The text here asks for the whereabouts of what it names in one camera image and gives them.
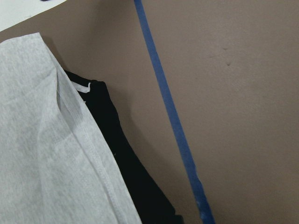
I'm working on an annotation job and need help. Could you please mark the grey cartoon print t-shirt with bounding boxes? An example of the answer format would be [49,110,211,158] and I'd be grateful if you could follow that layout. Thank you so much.
[0,32,184,224]

